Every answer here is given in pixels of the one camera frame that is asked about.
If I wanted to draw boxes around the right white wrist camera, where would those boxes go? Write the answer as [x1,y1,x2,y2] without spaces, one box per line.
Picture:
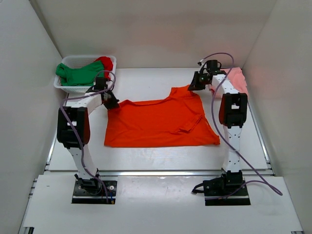
[197,59,205,66]

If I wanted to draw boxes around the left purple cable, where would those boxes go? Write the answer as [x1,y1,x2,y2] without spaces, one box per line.
[59,70,117,204]

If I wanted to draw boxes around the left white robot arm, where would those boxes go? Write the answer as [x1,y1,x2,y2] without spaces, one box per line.
[57,78,118,194]

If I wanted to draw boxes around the pink folded t-shirt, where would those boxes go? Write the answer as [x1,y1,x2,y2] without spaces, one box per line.
[208,67,248,98]

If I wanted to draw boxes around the red t-shirt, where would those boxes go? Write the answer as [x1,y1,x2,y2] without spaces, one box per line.
[95,56,113,79]

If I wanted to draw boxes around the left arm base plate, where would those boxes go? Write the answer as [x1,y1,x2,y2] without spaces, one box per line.
[72,174,117,205]

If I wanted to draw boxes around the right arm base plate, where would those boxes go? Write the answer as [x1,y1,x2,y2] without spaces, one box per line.
[191,169,251,206]

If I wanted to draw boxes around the purple cable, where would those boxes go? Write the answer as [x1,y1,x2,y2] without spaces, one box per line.
[59,70,117,204]
[197,52,283,200]

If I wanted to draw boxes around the green t-shirt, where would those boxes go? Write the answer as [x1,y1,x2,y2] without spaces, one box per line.
[56,61,104,86]

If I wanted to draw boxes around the orange t-shirt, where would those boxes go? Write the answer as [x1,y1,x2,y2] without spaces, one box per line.
[104,86,220,148]

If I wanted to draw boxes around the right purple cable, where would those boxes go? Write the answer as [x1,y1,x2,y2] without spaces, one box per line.
[197,52,283,200]

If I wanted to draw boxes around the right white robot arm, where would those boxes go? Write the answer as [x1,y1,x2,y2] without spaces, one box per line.
[188,59,248,195]

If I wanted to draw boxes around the white plastic basket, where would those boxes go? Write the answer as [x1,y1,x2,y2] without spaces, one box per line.
[54,55,117,93]

